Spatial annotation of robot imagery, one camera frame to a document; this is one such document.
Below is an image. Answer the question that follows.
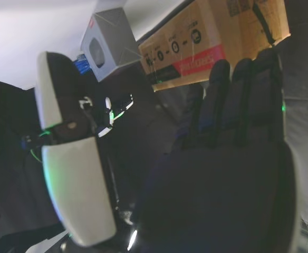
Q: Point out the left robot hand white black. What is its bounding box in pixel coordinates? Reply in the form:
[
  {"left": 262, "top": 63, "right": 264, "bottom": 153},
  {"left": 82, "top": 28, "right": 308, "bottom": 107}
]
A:
[{"left": 35, "top": 48, "right": 302, "bottom": 253}]

